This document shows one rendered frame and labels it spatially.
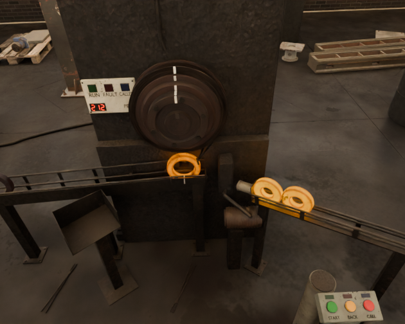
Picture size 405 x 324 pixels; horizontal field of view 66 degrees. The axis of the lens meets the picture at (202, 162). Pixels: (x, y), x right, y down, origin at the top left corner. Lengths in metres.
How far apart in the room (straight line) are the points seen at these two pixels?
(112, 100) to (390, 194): 2.31
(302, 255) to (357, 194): 0.83
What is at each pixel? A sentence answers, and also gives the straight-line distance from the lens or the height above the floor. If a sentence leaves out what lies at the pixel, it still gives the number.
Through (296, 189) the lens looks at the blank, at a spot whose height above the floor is 0.80.
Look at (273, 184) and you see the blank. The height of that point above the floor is 0.78.
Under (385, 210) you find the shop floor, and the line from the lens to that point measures 2.83.
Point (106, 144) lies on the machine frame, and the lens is 1.80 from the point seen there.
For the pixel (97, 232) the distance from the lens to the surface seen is 1.71.
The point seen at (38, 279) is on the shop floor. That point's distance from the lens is 2.45.
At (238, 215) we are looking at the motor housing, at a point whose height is 0.52.
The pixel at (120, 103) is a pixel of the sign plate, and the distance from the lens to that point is 1.66.
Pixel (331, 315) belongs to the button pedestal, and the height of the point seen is 0.59.
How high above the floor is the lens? 1.87
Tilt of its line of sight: 39 degrees down
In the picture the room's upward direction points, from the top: 2 degrees counter-clockwise
